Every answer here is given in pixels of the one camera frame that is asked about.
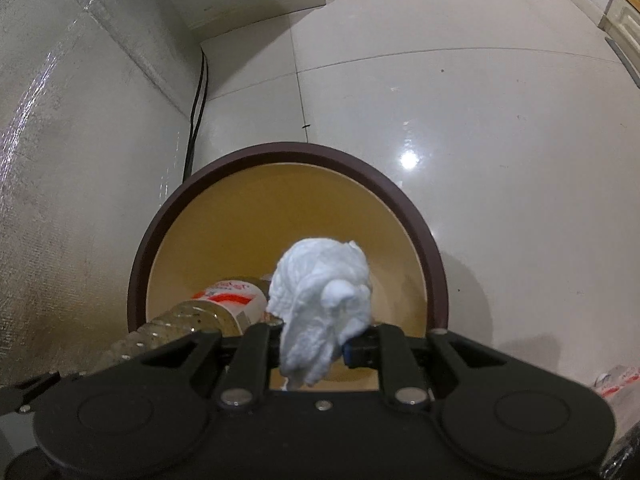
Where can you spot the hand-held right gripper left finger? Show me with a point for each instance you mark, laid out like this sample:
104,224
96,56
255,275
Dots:
260,355

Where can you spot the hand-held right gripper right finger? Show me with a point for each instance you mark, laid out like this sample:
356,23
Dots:
357,352

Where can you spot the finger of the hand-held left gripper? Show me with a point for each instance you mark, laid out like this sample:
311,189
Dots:
25,392

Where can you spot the white tissue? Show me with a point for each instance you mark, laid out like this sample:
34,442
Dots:
315,300

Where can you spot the brown round trash bin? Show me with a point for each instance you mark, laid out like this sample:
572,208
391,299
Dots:
260,220

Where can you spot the clear red label plastic bottle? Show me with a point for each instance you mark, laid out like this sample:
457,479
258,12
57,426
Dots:
200,312

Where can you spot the red white packet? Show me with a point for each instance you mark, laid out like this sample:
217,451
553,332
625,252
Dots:
617,382

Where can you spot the white kitchen cabinets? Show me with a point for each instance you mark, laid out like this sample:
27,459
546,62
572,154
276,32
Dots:
622,15

